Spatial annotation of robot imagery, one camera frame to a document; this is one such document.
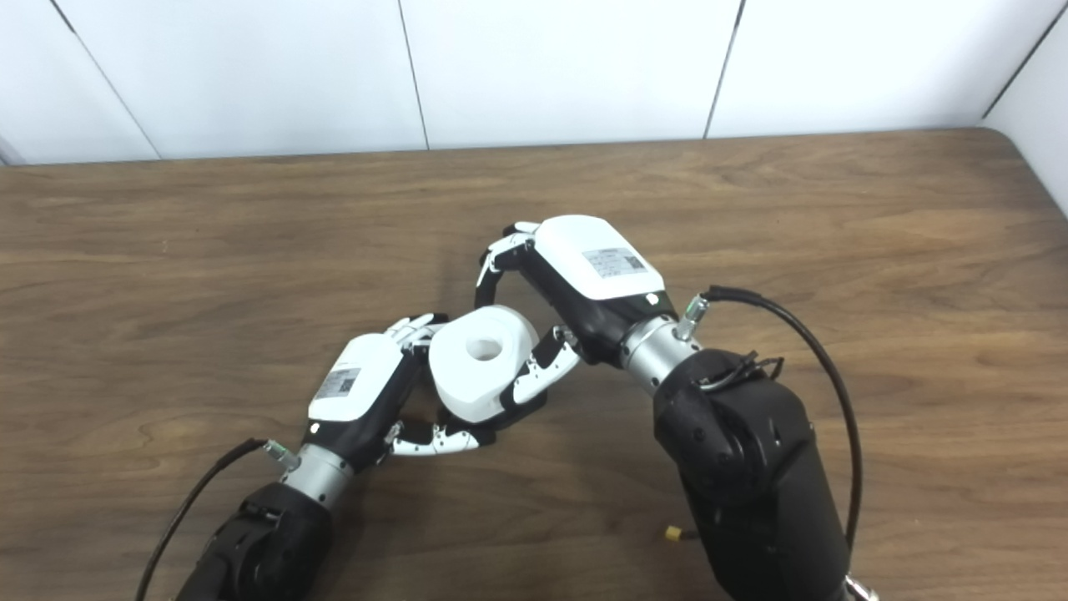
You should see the thin black wire loop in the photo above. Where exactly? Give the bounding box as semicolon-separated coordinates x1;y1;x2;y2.
699;351;786;391

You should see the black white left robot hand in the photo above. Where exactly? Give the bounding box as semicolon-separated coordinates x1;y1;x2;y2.
305;313;501;473

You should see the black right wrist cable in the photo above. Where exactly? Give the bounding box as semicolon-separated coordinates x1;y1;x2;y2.
678;285;864;552

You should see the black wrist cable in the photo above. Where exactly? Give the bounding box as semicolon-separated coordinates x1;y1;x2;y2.
133;437;301;601
678;285;864;552

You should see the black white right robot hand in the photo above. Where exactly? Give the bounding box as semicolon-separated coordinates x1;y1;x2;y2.
474;215;678;407

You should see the round white cylindrical piece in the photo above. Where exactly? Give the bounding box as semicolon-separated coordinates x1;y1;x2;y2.
428;306;541;424

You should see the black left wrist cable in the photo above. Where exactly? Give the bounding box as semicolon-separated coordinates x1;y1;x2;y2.
133;437;301;601

